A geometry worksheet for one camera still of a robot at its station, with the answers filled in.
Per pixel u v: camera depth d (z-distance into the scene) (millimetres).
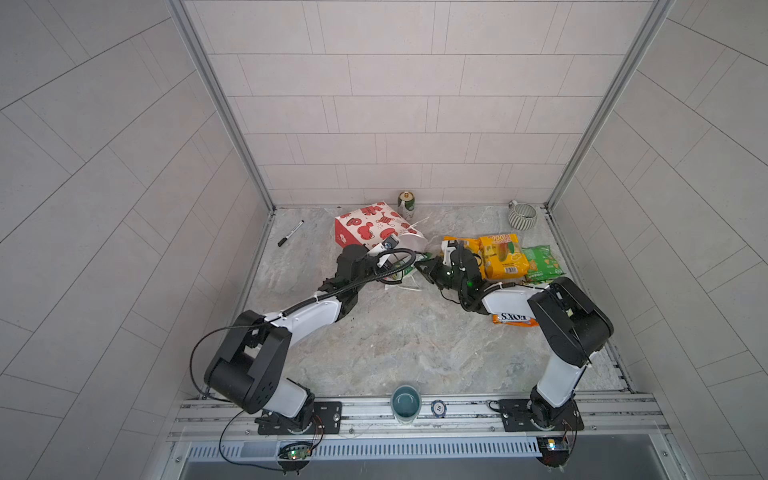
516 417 709
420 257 897
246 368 422
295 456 647
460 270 695
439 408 728
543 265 962
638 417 728
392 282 710
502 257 942
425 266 841
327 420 708
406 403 737
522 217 1055
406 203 1051
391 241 709
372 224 916
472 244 1007
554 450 680
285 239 1051
